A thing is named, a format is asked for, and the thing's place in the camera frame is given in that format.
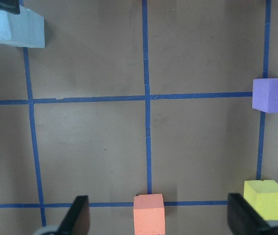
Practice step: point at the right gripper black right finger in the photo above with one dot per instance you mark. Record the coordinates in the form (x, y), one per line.
(242, 219)

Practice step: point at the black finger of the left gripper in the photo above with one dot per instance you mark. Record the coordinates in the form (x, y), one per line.
(10, 6)

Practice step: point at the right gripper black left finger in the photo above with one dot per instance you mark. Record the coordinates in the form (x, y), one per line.
(77, 219)

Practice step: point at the yellow foam block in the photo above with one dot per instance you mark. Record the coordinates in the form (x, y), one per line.
(262, 195)

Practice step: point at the orange foam block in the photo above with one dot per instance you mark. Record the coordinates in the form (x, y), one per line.
(149, 215)

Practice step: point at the purple foam block right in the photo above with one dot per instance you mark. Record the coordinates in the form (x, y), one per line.
(265, 95)

